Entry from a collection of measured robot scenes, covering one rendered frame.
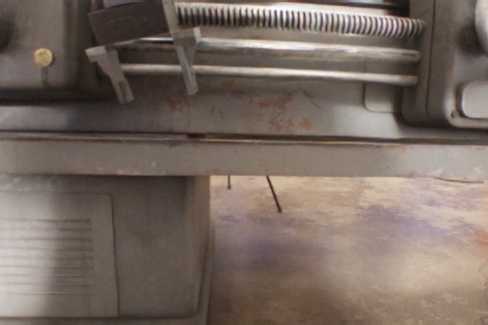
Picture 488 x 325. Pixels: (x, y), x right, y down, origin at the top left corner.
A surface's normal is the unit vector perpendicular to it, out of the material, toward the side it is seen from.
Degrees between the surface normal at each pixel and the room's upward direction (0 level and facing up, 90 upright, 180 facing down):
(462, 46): 90
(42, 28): 90
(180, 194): 90
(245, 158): 90
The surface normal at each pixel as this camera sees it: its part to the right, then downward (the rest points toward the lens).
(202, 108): 0.07, 0.13
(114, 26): -0.13, 0.51
